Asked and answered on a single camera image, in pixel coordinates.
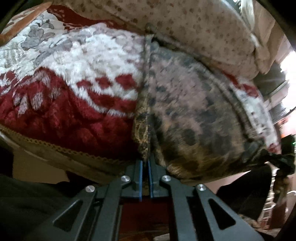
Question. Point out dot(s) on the red white floral blanket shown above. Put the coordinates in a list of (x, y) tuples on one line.
[(76, 89)]

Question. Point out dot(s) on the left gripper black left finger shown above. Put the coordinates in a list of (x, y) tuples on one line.
[(134, 188)]

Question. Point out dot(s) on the dark patterned small garment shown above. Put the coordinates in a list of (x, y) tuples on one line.
[(189, 119)]

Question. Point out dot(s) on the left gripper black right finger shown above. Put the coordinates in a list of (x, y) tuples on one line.
[(156, 173)]

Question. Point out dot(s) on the beige floral quilt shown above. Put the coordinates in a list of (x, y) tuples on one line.
[(241, 44)]

